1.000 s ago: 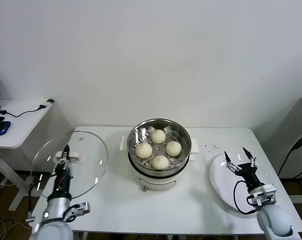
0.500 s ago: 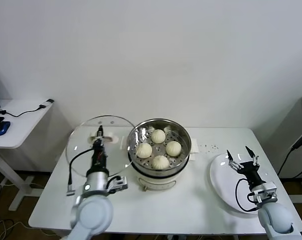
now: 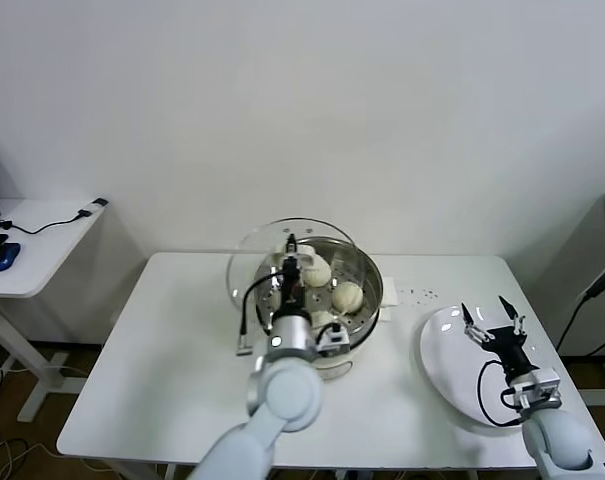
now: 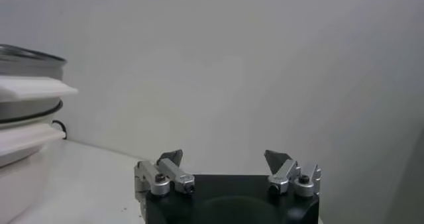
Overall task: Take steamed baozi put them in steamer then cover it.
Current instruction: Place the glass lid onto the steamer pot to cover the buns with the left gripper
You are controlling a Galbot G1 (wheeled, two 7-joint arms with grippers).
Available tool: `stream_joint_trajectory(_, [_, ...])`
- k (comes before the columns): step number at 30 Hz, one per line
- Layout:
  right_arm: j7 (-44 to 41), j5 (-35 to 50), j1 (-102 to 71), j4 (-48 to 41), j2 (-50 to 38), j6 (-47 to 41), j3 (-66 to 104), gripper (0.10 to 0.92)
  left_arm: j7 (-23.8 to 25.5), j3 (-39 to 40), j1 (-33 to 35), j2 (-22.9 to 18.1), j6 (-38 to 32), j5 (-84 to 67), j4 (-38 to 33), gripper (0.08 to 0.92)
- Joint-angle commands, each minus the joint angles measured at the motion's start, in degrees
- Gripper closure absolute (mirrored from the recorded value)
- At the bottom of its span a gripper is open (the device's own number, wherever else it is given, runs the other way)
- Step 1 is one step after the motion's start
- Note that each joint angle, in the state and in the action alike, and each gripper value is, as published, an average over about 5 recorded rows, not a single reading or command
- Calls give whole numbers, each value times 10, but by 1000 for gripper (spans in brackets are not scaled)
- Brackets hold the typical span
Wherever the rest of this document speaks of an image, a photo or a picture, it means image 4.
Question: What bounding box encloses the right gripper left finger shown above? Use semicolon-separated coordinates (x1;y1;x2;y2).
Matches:
134;148;196;198

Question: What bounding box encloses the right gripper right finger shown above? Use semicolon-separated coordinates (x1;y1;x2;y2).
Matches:
264;149;322;198

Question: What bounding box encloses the steel steamer basket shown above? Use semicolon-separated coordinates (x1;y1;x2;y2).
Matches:
0;43;80;124

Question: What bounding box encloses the black cooker power cord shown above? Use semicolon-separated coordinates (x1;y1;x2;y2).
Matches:
51;119;68;140

